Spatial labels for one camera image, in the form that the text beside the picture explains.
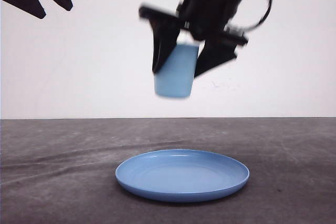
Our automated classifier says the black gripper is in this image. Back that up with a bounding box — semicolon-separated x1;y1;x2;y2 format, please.
139;0;248;78

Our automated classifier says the light blue plastic cup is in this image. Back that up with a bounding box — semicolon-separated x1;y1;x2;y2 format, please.
154;44;199;98

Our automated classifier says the blue plastic plate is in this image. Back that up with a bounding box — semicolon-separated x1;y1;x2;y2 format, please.
115;149;250;203

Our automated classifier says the dark grey tablecloth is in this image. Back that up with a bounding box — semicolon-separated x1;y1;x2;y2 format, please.
0;118;336;224

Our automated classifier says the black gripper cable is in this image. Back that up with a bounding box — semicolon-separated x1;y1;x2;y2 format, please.
230;0;275;32

